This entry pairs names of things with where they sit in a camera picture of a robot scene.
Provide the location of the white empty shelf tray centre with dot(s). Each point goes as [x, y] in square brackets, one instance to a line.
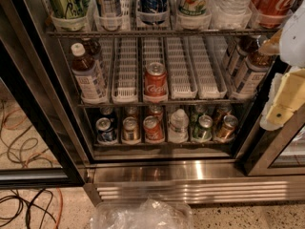
[180, 72]

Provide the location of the orange can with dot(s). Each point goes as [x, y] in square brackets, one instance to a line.
[220, 111]
[227, 128]

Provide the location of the silver tall can top shelf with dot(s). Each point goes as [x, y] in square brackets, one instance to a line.
[109, 8]

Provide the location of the red can bottom front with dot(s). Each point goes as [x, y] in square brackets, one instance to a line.
[152, 128]

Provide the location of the left front tea bottle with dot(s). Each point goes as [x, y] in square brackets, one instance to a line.
[88, 74]

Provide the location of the glass fridge door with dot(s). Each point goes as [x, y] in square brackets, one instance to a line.
[35, 71]
[279, 152]

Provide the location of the left rear tea bottle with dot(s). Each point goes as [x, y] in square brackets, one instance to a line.
[93, 48]

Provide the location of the gold can bottom front left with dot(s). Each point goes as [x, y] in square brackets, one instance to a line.
[130, 129]

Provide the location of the white empty shelf tray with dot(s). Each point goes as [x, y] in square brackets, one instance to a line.
[125, 71]
[180, 72]
[209, 80]

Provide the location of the right rear tea bottle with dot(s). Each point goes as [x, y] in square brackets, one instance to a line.
[239, 47]

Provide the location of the tea bottle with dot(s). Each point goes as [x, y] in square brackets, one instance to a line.
[88, 74]
[93, 48]
[251, 72]
[239, 47]

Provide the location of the blue can bottom rear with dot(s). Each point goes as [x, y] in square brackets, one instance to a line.
[109, 113]

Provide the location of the left glass fridge door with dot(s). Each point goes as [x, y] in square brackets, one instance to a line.
[35, 71]

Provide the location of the clear plastic bin with bag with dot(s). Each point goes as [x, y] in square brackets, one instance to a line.
[149, 214]

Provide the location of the steel fridge base grille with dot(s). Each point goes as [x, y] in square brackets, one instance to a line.
[192, 182]

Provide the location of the gold can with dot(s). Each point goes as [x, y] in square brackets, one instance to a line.
[130, 129]
[131, 111]

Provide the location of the right glass fridge door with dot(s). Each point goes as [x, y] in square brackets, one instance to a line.
[279, 152]

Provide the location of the clear water bottle bottom shelf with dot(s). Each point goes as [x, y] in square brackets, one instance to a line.
[178, 127]

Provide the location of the white empty shelf tray left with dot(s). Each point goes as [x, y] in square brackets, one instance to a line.
[125, 71]

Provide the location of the red cola bottle top shelf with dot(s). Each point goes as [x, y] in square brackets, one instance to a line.
[271, 13]

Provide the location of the white empty shelf tray right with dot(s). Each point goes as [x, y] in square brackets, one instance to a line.
[209, 80]

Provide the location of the orange can bottom front right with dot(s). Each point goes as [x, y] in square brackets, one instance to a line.
[227, 128]

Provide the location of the red cola can middle shelf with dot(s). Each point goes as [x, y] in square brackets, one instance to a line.
[155, 81]

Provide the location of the green can bottom rear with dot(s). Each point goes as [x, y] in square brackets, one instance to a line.
[196, 112]

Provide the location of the green tall can top shelf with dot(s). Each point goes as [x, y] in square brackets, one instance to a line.
[68, 0]

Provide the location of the red can bottom rear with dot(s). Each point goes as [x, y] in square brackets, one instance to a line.
[156, 110]

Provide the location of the orange can bottom rear right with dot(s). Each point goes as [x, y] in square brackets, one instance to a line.
[220, 111]

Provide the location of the blue can bottom front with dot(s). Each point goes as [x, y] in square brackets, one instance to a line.
[105, 130]

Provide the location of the gold can bottom rear left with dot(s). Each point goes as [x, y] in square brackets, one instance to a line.
[131, 111]

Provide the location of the red can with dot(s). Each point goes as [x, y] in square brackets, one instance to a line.
[156, 110]
[152, 128]

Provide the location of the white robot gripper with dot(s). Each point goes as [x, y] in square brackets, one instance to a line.
[294, 40]

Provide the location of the green can bottom front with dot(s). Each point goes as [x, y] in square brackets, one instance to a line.
[202, 130]

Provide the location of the right front tea bottle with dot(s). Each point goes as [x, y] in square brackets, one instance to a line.
[251, 72]

